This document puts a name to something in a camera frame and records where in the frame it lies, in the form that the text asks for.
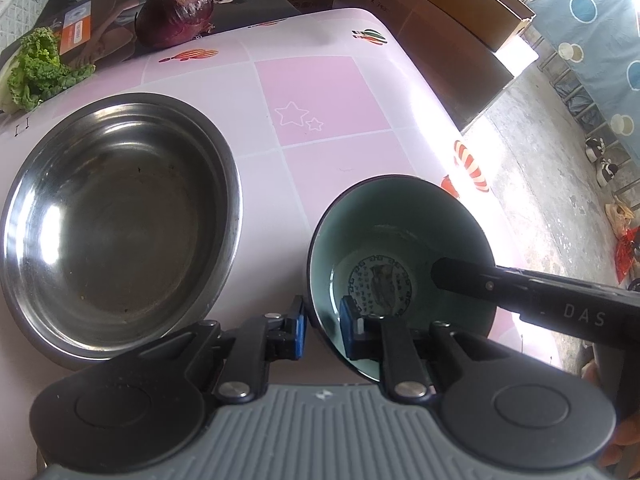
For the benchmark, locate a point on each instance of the black and white sneaker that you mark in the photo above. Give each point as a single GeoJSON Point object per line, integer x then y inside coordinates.
{"type": "Point", "coordinates": [595, 150]}
{"type": "Point", "coordinates": [608, 172]}

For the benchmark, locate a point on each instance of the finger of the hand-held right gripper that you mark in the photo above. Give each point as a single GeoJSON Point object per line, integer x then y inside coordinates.
{"type": "Point", "coordinates": [460, 275]}

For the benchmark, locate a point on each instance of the green leaf lettuce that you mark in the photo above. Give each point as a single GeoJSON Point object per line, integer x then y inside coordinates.
{"type": "Point", "coordinates": [40, 67]}

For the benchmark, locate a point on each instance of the white cabinet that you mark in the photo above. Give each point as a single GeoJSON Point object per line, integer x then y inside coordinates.
{"type": "Point", "coordinates": [520, 62]}

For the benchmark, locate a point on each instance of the teal ceramic bowl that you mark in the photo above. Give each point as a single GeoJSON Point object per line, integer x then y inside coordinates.
{"type": "Point", "coordinates": [400, 220]}

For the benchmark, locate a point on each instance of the pink checked tablecloth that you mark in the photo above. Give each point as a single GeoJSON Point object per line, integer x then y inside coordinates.
{"type": "Point", "coordinates": [325, 110]}

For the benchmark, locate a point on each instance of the deep stainless steel bowl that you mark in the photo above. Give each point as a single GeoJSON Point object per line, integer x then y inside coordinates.
{"type": "Point", "coordinates": [125, 220]}

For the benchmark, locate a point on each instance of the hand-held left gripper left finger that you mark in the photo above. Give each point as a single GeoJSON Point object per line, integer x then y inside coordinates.
{"type": "Point", "coordinates": [298, 329]}

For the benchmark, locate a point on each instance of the cream shoes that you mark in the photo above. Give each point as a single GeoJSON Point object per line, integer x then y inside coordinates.
{"type": "Point", "coordinates": [620, 217]}

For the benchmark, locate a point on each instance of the red plastic bag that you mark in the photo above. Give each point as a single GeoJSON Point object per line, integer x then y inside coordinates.
{"type": "Point", "coordinates": [627, 255]}

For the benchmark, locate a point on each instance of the blue blanket with circles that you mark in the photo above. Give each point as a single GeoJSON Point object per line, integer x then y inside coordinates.
{"type": "Point", "coordinates": [595, 40]}

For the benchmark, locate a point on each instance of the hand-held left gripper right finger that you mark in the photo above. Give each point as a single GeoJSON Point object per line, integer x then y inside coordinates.
{"type": "Point", "coordinates": [346, 329]}

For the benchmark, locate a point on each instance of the long open cardboard box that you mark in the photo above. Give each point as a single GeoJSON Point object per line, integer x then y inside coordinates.
{"type": "Point", "coordinates": [465, 5]}

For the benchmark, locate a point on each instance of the person's right hand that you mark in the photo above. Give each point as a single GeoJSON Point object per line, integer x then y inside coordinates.
{"type": "Point", "coordinates": [625, 442]}

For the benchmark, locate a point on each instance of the red onion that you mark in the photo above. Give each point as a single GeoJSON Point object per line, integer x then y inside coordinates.
{"type": "Point", "coordinates": [175, 12]}

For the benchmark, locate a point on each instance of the flat printed product box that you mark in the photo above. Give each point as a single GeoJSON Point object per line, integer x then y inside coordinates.
{"type": "Point", "coordinates": [240, 5]}

